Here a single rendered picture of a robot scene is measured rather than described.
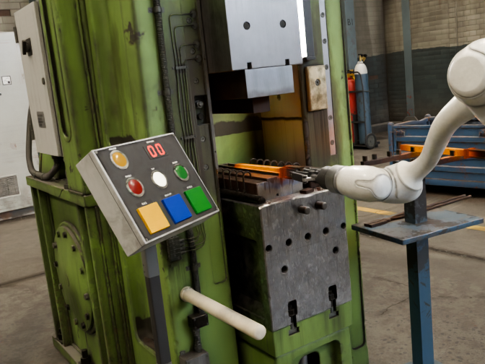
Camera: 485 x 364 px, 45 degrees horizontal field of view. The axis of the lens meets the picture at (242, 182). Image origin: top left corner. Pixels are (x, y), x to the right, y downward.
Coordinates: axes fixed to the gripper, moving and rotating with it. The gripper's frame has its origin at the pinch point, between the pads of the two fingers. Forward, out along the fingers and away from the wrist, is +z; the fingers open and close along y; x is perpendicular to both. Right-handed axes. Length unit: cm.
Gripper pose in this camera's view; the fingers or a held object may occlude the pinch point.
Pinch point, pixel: (293, 172)
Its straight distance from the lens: 201.2
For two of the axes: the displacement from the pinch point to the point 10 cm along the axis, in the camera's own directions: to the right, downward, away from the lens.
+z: -5.5, -1.1, 8.3
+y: 8.3, -1.9, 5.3
